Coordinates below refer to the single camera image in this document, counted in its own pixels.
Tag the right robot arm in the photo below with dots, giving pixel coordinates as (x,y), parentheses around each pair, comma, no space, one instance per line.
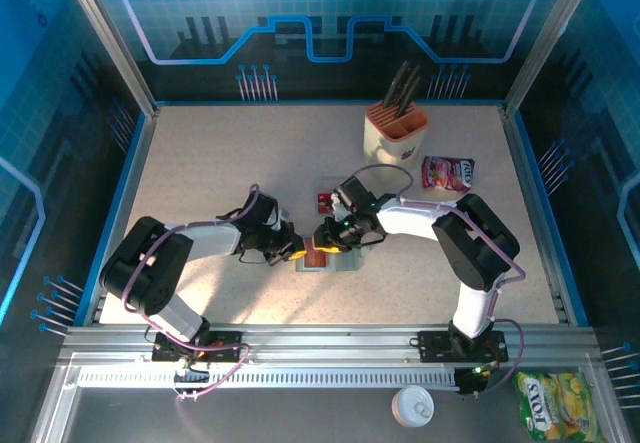
(475,248)

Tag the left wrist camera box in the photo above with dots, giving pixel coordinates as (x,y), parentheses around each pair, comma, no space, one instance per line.
(282,218)

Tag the cream knife block orange top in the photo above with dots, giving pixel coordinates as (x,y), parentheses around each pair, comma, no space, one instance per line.
(392,148)

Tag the aluminium right corner post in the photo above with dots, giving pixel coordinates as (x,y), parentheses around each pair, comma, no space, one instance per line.
(548,38)

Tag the aluminium corner post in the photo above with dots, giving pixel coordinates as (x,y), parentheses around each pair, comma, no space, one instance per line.
(112,38)
(548,38)

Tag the pink candy bag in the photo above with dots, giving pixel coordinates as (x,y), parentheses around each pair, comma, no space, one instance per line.
(450,174)

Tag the aluminium right side rail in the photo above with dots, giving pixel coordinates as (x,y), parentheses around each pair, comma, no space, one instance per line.
(522,163)

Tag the black electronics box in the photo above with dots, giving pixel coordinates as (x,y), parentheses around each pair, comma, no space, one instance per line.
(470,383)

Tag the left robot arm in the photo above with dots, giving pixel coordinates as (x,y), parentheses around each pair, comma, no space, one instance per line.
(145,273)

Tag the aluminium left side rail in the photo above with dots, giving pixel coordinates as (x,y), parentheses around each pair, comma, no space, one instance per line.
(139,163)

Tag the aluminium left corner post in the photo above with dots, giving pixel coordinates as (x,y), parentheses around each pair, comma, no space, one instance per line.
(112,38)

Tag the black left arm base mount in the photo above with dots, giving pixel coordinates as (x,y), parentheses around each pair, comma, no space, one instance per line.
(230,350)

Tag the aluminium rail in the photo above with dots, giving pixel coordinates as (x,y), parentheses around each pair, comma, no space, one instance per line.
(325,338)
(139,163)
(522,163)

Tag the yellow candy bag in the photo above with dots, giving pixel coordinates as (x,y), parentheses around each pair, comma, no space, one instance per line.
(557,408)

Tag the aluminium front rail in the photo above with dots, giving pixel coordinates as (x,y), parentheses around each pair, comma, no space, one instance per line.
(325,338)

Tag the red credit card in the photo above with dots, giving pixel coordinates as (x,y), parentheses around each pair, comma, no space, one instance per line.
(324,203)
(315,262)

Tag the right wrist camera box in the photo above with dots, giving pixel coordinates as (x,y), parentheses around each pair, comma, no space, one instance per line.
(338,210)

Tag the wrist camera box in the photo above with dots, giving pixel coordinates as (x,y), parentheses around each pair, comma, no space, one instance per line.
(338,210)
(282,218)

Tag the green card holder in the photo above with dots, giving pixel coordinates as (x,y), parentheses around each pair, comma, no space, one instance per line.
(345,262)

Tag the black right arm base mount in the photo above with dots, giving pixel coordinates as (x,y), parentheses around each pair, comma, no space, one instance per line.
(435,348)

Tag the white tin can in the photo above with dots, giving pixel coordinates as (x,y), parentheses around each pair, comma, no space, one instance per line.
(412,407)

